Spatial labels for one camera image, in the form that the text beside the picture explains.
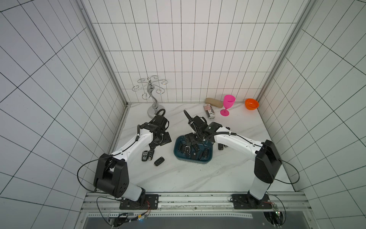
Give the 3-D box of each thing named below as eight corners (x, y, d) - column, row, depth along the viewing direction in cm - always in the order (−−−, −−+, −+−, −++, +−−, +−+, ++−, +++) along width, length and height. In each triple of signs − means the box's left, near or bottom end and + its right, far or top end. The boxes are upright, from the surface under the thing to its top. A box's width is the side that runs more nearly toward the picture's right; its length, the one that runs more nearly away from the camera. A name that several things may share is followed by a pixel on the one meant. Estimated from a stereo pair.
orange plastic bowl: (245, 110, 118) (247, 105, 114) (242, 102, 123) (244, 98, 119) (257, 110, 118) (260, 106, 114) (254, 102, 123) (256, 98, 119)
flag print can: (209, 120, 110) (210, 117, 108) (203, 107, 120) (203, 104, 117) (215, 119, 111) (216, 116, 108) (209, 106, 120) (210, 103, 118)
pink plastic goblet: (220, 116, 113) (225, 102, 101) (219, 108, 118) (223, 94, 106) (230, 116, 113) (236, 102, 101) (228, 108, 119) (233, 94, 106)
